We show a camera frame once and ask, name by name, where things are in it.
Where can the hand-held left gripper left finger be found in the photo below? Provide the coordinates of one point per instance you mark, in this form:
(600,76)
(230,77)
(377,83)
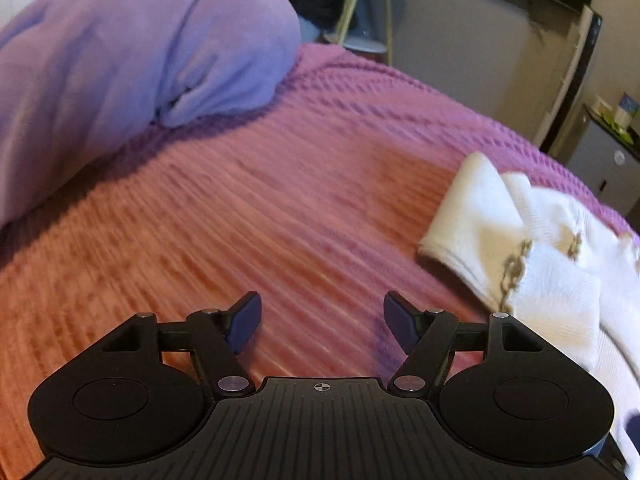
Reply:
(245,317)

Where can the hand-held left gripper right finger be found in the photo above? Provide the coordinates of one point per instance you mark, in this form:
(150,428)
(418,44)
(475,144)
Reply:
(397,317)

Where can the white ribbed knit sweater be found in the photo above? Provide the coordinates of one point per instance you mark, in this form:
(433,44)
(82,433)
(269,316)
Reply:
(540,270)

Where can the dark clothes heap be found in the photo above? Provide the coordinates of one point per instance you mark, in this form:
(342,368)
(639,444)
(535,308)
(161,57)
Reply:
(320,5)

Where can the pink ribbed bedspread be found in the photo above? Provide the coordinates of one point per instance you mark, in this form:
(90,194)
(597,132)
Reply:
(280,185)

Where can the grey nightstand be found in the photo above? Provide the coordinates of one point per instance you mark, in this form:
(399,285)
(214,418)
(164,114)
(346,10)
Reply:
(600,160)

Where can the white round side table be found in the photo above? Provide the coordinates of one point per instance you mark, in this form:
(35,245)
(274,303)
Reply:
(350,42)

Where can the lavender fleece blanket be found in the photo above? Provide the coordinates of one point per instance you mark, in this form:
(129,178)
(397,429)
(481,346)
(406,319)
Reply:
(125,50)

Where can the blue and white box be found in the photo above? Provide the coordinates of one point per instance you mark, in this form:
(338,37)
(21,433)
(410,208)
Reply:
(626,110)

